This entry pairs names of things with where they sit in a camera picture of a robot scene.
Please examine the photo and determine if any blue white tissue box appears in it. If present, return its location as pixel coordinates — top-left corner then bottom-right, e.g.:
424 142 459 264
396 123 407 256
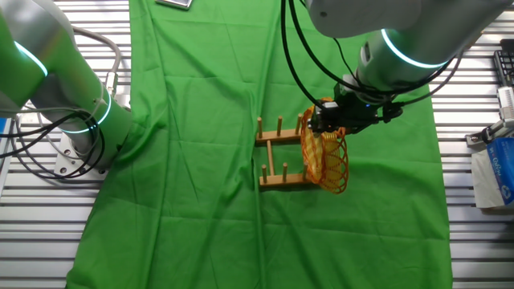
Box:
470 148 507 210

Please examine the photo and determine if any green cloth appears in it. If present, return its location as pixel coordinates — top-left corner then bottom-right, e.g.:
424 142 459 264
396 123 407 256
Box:
65 0 454 289

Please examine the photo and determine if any silver tripod camera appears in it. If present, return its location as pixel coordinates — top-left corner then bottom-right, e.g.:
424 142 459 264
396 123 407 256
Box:
496 86 514 121

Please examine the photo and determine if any silver digital kitchen scale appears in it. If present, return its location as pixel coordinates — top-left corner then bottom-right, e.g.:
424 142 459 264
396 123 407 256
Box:
155 0 194 10

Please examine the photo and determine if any black base cable loop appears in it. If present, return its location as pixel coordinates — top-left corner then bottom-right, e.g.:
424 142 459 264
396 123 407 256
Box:
0 106 108 177

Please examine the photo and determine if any wooden dish rack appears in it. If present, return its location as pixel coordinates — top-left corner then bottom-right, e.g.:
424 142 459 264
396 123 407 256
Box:
256 113 322 188

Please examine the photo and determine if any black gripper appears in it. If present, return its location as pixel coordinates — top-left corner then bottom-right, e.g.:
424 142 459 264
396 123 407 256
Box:
307 94 382 136

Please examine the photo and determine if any grey conduit cable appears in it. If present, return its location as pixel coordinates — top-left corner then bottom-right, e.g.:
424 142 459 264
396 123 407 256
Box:
67 24 123 100

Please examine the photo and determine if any aluminium camera bracket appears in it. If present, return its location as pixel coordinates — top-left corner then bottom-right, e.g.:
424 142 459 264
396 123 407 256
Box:
465 119 508 148

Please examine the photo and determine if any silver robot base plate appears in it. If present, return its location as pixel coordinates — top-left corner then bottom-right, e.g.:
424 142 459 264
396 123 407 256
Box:
53 132 109 181

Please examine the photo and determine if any blue tissue pack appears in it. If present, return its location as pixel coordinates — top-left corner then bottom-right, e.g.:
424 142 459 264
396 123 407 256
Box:
486 137 514 206

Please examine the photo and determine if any orange wire basket dish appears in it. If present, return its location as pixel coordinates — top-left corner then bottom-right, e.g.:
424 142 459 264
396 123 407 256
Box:
300 97 349 195

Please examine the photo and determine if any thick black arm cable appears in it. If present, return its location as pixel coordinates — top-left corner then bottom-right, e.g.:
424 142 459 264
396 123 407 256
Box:
288 0 463 97
279 0 325 110

